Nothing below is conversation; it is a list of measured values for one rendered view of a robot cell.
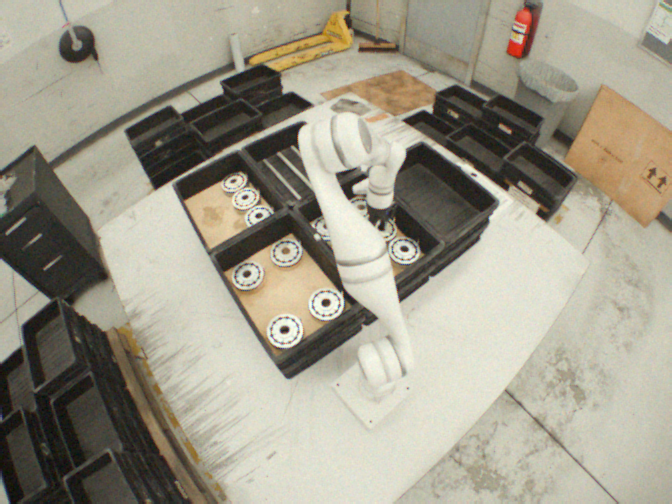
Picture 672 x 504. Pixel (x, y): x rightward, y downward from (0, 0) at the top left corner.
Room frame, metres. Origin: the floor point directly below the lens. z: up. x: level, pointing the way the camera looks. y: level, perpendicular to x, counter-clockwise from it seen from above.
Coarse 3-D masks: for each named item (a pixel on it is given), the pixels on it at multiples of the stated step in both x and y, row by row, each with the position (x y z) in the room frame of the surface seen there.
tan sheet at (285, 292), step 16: (256, 256) 0.60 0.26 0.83; (304, 256) 0.59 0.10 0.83; (224, 272) 0.54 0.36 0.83; (272, 272) 0.54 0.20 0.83; (288, 272) 0.54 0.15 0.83; (304, 272) 0.53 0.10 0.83; (320, 272) 0.53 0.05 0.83; (272, 288) 0.48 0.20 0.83; (288, 288) 0.48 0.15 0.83; (304, 288) 0.48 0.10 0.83; (320, 288) 0.48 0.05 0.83; (256, 304) 0.43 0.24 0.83; (272, 304) 0.43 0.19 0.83; (288, 304) 0.43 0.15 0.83; (304, 304) 0.42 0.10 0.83; (256, 320) 0.38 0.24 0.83; (304, 320) 0.37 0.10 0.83; (304, 336) 0.32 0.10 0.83
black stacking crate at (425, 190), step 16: (416, 160) 1.02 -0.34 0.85; (432, 160) 0.98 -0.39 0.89; (400, 176) 0.95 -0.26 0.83; (416, 176) 0.95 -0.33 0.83; (432, 176) 0.95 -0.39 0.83; (448, 176) 0.91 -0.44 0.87; (464, 176) 0.85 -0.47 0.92; (400, 192) 0.86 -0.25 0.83; (416, 192) 0.86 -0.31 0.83; (432, 192) 0.86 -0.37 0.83; (448, 192) 0.86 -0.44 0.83; (464, 192) 0.83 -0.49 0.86; (480, 192) 0.79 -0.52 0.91; (416, 208) 0.78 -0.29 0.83; (432, 208) 0.78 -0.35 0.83; (448, 208) 0.78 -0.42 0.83; (464, 208) 0.78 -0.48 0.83; (480, 208) 0.76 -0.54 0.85; (432, 224) 0.71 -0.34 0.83; (448, 224) 0.71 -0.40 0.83; (464, 224) 0.71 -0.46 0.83; (480, 224) 0.69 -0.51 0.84; (464, 240) 0.64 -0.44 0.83
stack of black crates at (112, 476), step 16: (96, 464) -0.15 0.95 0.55; (112, 464) -0.13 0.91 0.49; (128, 464) -0.12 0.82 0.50; (144, 464) -0.11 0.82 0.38; (160, 464) -0.11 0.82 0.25; (64, 480) -0.25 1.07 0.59; (80, 480) -0.24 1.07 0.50; (96, 480) -0.22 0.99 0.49; (112, 480) -0.20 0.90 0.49; (128, 480) -0.17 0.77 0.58; (144, 480) -0.17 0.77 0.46; (160, 480) -0.18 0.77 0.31; (176, 480) -0.18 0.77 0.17; (80, 496) -0.30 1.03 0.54; (96, 496) -0.29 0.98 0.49; (112, 496) -0.27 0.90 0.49; (128, 496) -0.25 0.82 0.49; (144, 496) -0.23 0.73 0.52; (160, 496) -0.23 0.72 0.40; (176, 496) -0.24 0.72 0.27
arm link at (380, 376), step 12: (360, 348) 0.20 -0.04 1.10; (372, 348) 0.19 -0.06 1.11; (384, 348) 0.19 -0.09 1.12; (360, 360) 0.17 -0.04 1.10; (372, 360) 0.17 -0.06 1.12; (384, 360) 0.17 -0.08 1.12; (396, 360) 0.17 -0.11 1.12; (360, 372) 0.17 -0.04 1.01; (372, 372) 0.15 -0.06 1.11; (384, 372) 0.15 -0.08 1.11; (396, 372) 0.15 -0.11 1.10; (372, 384) 0.13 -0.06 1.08; (384, 384) 0.13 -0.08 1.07
